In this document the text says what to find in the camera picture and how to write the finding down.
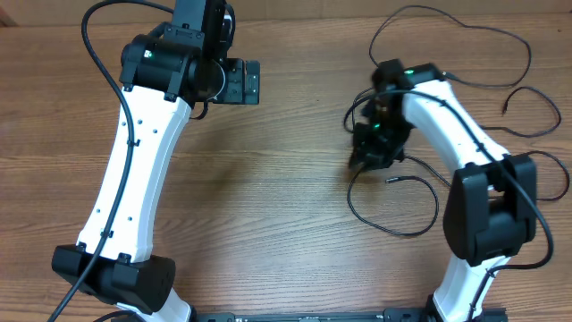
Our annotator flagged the black thin cable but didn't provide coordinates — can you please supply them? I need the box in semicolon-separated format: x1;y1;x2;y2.
347;150;571;238

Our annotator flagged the black USB-A cable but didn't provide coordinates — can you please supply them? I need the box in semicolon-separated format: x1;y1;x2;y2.
342;85;563;139

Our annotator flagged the black USB cable pulled apart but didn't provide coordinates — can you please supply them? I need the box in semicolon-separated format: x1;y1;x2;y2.
368;4;533;89

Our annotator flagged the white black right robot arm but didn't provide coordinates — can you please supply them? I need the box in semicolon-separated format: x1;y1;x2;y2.
349;59;543;321

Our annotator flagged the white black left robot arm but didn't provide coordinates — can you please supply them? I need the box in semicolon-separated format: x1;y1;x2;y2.
52;34;260;321

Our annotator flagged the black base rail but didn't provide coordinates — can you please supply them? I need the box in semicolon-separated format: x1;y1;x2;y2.
191;307;509;322

